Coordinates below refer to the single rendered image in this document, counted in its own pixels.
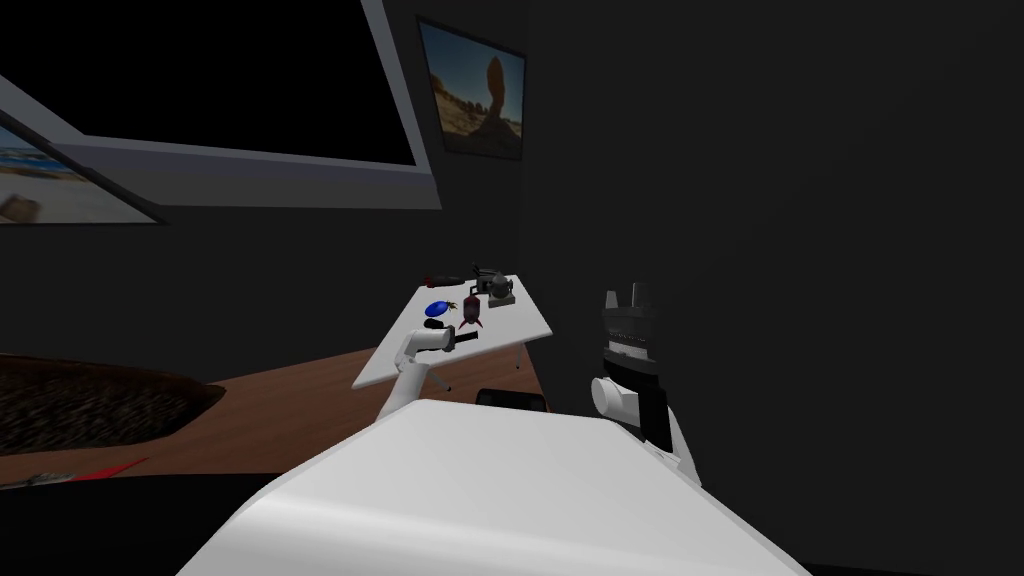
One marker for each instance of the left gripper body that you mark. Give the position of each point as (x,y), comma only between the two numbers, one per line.
(466,340)

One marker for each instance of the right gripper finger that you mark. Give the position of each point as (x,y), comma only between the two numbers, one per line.
(612,302)
(640,296)

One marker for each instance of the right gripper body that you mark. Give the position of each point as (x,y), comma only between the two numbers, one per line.
(630,328)

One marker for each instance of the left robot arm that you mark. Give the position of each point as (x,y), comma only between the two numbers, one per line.
(410,370)

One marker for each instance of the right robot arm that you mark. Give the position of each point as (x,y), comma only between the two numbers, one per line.
(640,404)

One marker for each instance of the blue oval object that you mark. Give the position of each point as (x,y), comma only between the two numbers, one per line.
(438,309)

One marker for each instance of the white table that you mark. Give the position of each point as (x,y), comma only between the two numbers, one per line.
(512,324)

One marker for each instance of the grey and black appliance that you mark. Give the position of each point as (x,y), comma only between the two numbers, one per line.
(496,290)

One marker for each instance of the black and red tool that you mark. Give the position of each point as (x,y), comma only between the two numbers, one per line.
(444,282)

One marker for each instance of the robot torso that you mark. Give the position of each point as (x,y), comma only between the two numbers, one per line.
(496,496)

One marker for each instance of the large dark window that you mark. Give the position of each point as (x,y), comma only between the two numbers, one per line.
(208,80)

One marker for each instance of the dark brown rug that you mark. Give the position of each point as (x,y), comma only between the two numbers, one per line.
(88,404)

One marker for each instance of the rock landscape wall picture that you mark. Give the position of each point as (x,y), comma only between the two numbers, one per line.
(478,92)

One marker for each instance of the beach wall picture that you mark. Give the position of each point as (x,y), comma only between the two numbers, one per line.
(56,188)

